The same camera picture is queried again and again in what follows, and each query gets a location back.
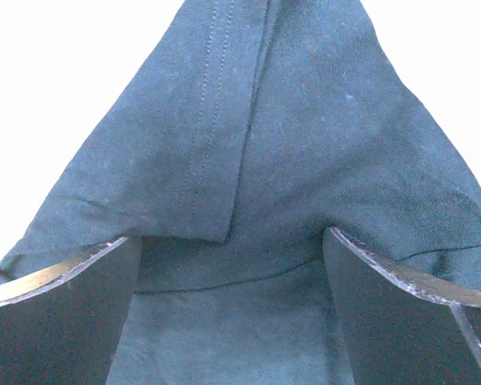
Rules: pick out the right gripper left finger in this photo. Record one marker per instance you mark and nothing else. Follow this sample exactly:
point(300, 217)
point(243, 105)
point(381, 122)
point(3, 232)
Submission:
point(62, 324)

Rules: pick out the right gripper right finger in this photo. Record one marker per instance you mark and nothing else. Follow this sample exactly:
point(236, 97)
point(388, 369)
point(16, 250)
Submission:
point(401, 326)

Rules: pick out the black polo shirt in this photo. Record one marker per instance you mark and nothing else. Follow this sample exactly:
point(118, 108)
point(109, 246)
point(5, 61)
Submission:
point(252, 128)

